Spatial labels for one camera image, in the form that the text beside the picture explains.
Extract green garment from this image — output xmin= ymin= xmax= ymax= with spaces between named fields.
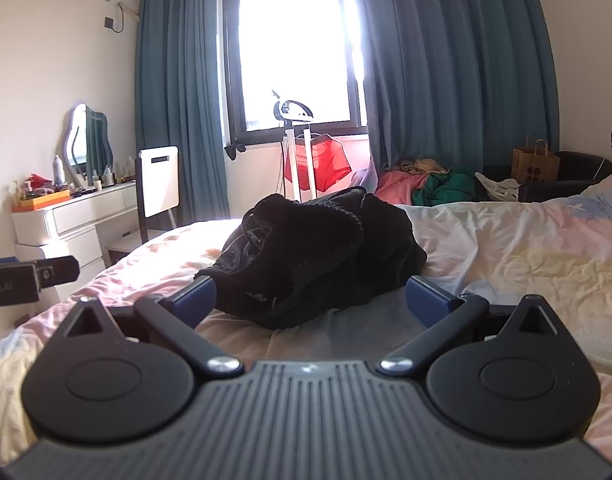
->
xmin=412 ymin=167 xmax=482 ymax=206

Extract black framed window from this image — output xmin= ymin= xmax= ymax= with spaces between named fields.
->
xmin=221 ymin=0 xmax=369 ymax=147

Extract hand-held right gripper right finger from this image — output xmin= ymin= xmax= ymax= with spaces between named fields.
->
xmin=377 ymin=275 xmax=558 ymax=377

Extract wavy framed mirror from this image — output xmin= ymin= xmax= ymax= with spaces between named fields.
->
xmin=66 ymin=104 xmax=114 ymax=187

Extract black sofa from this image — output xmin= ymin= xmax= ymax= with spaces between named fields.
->
xmin=481 ymin=151 xmax=612 ymax=203

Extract red garment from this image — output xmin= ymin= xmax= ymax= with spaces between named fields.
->
xmin=283 ymin=134 xmax=353 ymax=193

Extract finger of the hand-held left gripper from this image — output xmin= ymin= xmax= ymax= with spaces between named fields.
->
xmin=33 ymin=255 xmax=81 ymax=291

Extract blue curtain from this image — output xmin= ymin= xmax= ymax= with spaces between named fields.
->
xmin=343 ymin=0 xmax=560 ymax=173
xmin=134 ymin=0 xmax=231 ymax=221

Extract white dressing table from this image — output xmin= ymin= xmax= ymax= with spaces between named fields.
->
xmin=11 ymin=181 xmax=139 ymax=306

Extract brown paper bag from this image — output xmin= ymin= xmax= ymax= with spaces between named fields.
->
xmin=511 ymin=134 xmax=561 ymax=185

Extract orange tray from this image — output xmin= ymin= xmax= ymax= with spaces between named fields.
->
xmin=12 ymin=189 xmax=72 ymax=213

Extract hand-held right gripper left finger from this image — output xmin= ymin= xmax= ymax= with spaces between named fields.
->
xmin=65 ymin=276 xmax=245 ymax=378

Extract pink garment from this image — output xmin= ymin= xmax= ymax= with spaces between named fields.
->
xmin=375 ymin=170 xmax=428 ymax=206

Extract white folding chair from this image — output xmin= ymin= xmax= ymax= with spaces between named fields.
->
xmin=106 ymin=146 xmax=181 ymax=265

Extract row of cosmetic bottles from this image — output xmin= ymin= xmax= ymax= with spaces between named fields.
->
xmin=88 ymin=156 xmax=138 ymax=192

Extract light blue sheer cloth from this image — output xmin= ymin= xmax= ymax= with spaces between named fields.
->
xmin=353 ymin=156 xmax=382 ymax=196

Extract white garment steamer stand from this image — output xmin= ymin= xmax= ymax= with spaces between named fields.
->
xmin=271 ymin=89 xmax=318 ymax=205

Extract pastel printed bed quilt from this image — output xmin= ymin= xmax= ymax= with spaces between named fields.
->
xmin=0 ymin=170 xmax=612 ymax=466

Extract black pants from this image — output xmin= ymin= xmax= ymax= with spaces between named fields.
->
xmin=195 ymin=186 xmax=429 ymax=330

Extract white cloth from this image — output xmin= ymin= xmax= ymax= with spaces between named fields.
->
xmin=474 ymin=172 xmax=521 ymax=203

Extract beige garment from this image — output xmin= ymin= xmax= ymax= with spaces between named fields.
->
xmin=397 ymin=158 xmax=452 ymax=177

